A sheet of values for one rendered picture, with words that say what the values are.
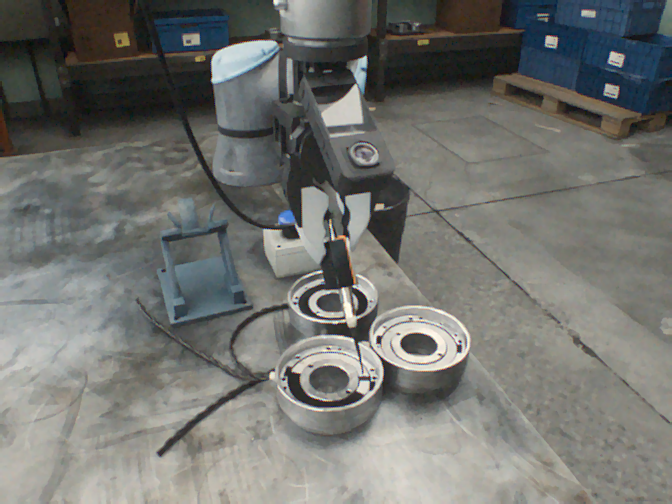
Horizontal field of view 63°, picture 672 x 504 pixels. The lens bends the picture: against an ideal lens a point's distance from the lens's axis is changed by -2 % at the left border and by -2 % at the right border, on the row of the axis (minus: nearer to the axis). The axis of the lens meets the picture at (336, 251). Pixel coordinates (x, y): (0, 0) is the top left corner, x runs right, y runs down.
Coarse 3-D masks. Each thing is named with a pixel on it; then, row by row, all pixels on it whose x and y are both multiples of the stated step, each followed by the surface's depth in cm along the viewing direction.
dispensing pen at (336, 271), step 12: (324, 216) 55; (336, 216) 55; (336, 240) 53; (336, 252) 53; (324, 264) 56; (336, 264) 53; (348, 264) 54; (324, 276) 57; (336, 276) 53; (348, 276) 53; (324, 288) 57; (336, 288) 53; (348, 288) 55; (348, 300) 55; (348, 312) 55; (348, 324) 55; (360, 360) 55
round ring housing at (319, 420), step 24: (336, 336) 58; (288, 360) 57; (336, 360) 57; (312, 384) 56; (336, 384) 58; (288, 408) 52; (312, 408) 50; (336, 408) 50; (360, 408) 51; (312, 432) 52; (336, 432) 52
